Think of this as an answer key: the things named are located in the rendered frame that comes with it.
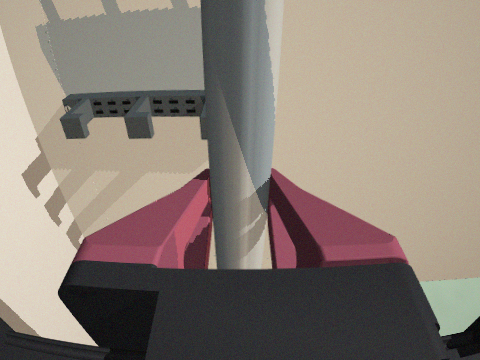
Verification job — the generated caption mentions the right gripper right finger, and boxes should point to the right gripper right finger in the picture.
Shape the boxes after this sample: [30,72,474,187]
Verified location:
[267,168,409,268]

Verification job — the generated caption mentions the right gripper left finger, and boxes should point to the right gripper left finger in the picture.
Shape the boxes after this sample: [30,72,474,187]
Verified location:
[71,168,213,269]

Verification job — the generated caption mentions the dark grey wall rack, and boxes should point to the dark grey wall rack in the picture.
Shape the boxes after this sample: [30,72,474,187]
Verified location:
[60,90,207,140]

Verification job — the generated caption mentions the grey metal bar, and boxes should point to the grey metal bar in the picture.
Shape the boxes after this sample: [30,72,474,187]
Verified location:
[200,0,284,269]

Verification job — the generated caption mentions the tan wall panel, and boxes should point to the tan wall panel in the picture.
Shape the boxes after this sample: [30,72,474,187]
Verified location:
[0,0,480,282]

